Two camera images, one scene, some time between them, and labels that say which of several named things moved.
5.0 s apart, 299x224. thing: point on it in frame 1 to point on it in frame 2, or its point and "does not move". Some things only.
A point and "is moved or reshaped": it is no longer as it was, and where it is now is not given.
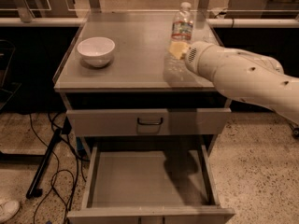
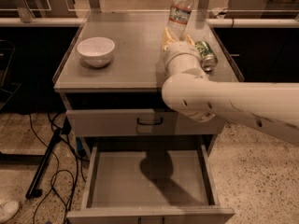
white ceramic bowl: x=96 y=51 does not move
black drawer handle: x=149 y=123 does not move
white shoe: x=7 y=210 does not move
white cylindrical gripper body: x=196 y=59 to x=179 y=48
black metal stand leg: x=34 y=190 does not move
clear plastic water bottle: x=176 y=72 is moved or reshaped
